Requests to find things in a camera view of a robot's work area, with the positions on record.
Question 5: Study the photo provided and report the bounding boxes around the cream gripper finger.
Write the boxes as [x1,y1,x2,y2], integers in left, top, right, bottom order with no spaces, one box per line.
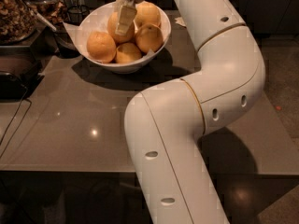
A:
[114,0,124,11]
[115,0,137,35]

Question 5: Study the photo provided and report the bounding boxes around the orange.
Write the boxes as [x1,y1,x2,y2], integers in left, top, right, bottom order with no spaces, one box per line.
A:
[135,23,164,53]
[107,12,135,44]
[115,42,142,63]
[135,1,161,27]
[87,31,116,63]

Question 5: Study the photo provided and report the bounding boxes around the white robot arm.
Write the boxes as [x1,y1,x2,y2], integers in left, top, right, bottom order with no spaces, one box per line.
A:
[124,0,265,224]

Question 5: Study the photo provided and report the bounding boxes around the white paper bowl liner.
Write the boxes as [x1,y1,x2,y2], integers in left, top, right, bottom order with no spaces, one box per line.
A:
[63,0,156,63]

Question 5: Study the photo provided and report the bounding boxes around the white ceramic bowl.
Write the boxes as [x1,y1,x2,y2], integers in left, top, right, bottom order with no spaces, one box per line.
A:
[74,0,172,76]

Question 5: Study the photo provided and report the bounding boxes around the folded paper napkins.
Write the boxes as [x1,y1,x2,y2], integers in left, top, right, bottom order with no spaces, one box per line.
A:
[175,17,186,27]

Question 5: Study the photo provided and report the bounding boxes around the glass jar of nuts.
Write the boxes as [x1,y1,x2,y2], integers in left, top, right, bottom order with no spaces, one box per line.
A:
[0,0,36,45]

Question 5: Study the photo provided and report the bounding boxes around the black appliance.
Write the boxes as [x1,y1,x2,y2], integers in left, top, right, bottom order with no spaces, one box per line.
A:
[0,48,43,100]

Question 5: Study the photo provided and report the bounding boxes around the dark wire cup holder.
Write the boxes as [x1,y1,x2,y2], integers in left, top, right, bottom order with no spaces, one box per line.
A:
[67,5,90,25]

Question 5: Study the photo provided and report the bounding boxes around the white spoon handle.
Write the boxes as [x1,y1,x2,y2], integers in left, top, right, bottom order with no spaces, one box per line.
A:
[21,0,57,32]

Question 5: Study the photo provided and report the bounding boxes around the black power cable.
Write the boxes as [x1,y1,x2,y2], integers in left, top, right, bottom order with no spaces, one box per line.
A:
[0,75,34,161]

